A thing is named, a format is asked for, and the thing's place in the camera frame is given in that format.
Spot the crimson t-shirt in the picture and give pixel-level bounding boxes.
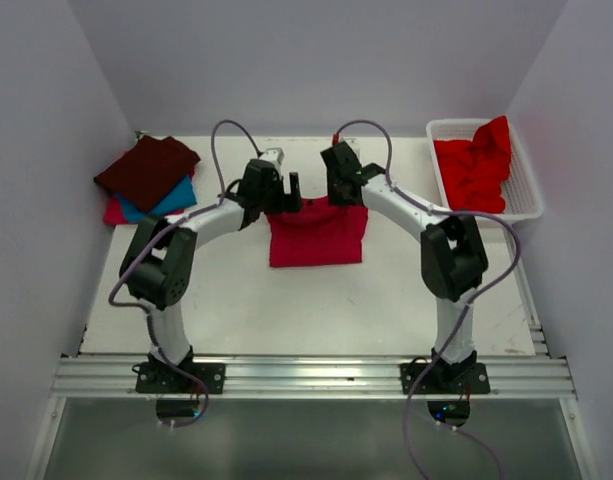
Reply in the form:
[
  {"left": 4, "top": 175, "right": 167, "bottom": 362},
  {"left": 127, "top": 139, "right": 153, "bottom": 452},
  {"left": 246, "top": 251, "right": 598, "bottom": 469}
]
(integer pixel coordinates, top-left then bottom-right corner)
[{"left": 267, "top": 197, "right": 369, "bottom": 268}]

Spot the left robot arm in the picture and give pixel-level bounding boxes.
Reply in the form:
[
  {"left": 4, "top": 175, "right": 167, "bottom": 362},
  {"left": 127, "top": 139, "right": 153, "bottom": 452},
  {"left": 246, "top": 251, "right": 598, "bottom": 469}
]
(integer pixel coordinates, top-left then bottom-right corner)
[{"left": 109, "top": 148, "right": 301, "bottom": 397}]

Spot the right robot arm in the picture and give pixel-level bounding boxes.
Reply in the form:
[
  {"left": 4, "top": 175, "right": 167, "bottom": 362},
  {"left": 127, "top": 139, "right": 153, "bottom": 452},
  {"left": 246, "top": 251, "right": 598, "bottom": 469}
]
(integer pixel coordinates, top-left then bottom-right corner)
[{"left": 321, "top": 141, "right": 489, "bottom": 395}]

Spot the blue folded t-shirt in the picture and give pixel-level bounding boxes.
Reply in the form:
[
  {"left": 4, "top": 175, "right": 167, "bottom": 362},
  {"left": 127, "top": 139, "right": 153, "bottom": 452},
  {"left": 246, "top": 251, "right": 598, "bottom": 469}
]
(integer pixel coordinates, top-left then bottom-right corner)
[{"left": 113, "top": 173, "right": 198, "bottom": 225}]

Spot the dark maroon folded t-shirt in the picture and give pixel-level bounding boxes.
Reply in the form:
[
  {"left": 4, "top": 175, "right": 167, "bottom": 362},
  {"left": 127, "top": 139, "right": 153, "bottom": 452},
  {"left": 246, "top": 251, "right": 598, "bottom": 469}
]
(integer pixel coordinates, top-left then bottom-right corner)
[{"left": 94, "top": 136, "right": 200, "bottom": 212}]

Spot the bright red t-shirt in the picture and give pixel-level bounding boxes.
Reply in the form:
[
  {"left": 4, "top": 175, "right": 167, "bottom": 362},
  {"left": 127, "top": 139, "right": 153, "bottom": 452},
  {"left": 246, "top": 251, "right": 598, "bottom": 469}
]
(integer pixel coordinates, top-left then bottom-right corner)
[{"left": 433, "top": 116, "right": 512, "bottom": 214}]

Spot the pink folded t-shirt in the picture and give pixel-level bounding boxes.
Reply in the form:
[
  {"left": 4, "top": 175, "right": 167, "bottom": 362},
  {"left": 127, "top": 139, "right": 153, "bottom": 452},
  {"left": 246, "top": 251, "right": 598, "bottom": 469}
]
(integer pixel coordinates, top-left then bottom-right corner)
[{"left": 103, "top": 196, "right": 146, "bottom": 226}]

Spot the white plastic basket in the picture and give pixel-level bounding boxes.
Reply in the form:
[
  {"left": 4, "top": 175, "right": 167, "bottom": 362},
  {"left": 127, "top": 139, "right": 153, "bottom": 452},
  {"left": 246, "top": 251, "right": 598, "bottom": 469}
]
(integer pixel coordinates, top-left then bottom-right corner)
[{"left": 426, "top": 118, "right": 544, "bottom": 223}]

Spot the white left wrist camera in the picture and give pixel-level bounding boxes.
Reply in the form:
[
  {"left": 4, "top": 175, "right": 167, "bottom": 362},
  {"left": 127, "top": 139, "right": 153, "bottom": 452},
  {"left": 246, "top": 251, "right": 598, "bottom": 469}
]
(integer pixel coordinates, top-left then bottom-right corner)
[{"left": 259, "top": 147, "right": 284, "bottom": 171}]

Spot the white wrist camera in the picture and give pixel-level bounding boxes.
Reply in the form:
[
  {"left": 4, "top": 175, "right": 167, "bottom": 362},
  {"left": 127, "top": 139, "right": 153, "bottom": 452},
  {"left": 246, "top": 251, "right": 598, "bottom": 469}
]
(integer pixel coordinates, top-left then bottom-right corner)
[
  {"left": 331, "top": 133, "right": 360, "bottom": 157},
  {"left": 259, "top": 147, "right": 284, "bottom": 171}
]

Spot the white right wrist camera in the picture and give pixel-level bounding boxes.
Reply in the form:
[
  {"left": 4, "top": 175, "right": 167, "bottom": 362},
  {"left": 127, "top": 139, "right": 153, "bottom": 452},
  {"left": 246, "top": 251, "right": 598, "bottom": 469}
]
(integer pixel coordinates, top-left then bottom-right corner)
[{"left": 331, "top": 133, "right": 360, "bottom": 157}]

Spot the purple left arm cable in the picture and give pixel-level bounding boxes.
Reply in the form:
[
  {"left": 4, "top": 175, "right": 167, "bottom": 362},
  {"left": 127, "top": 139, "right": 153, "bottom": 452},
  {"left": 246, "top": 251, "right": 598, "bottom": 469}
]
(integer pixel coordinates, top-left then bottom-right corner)
[{"left": 108, "top": 119, "right": 265, "bottom": 429}]

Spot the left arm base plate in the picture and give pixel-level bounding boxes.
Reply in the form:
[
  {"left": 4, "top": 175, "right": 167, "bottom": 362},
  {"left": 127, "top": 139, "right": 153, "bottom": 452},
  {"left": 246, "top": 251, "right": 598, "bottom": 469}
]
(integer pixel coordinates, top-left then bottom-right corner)
[{"left": 131, "top": 362, "right": 226, "bottom": 395}]

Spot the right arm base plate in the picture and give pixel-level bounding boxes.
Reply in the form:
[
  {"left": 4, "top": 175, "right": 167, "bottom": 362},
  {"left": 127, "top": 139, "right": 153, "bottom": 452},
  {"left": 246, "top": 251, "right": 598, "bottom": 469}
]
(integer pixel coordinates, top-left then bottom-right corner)
[{"left": 399, "top": 357, "right": 491, "bottom": 395}]

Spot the aluminium mounting rail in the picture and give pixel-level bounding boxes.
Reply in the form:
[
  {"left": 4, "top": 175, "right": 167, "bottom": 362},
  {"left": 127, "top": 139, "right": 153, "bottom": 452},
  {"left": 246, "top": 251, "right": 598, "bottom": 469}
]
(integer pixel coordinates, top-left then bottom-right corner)
[{"left": 49, "top": 222, "right": 577, "bottom": 401}]

